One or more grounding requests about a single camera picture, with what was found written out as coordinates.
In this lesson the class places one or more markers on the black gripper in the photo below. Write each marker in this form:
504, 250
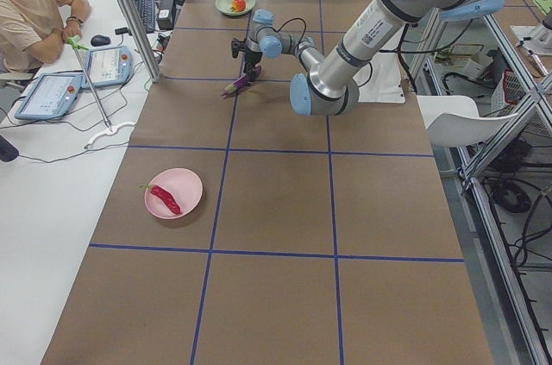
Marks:
251, 57

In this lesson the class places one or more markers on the purple eggplant toy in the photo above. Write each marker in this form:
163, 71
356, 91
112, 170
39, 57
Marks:
236, 87

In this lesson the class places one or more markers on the red pomegranate toy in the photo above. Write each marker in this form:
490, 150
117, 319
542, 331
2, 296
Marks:
238, 6

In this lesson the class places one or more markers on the red chili pepper toy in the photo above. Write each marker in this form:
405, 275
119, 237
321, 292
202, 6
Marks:
160, 202

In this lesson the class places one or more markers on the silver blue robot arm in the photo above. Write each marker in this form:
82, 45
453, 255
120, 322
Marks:
327, 86

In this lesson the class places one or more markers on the green plate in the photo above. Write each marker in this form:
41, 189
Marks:
223, 6

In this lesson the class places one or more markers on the black keyboard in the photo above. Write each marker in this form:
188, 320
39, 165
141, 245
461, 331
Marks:
146, 13

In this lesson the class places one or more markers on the pink plate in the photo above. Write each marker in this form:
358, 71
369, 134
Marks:
183, 184

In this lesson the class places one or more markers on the far teach pendant tablet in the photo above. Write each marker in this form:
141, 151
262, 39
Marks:
107, 66

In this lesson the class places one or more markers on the teach pendant tablet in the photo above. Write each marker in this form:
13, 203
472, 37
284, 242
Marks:
51, 96
107, 66

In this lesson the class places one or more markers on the black computer mouse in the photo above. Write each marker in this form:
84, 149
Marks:
100, 40

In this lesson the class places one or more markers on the long grabber stick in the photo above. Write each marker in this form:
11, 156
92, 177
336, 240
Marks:
110, 128

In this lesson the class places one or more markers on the near teach pendant tablet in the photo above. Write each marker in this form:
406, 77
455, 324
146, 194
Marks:
51, 96

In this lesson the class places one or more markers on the white plastic chair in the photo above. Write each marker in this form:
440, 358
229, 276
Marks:
455, 121

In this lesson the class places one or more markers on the seated person beige shirt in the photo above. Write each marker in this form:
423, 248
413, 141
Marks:
34, 32

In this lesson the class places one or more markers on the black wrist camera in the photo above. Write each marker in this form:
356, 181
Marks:
237, 46

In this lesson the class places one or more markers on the white pedestal column base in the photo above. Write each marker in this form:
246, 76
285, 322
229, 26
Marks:
381, 81

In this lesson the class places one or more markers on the aluminium frame post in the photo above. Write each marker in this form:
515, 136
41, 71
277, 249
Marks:
130, 14

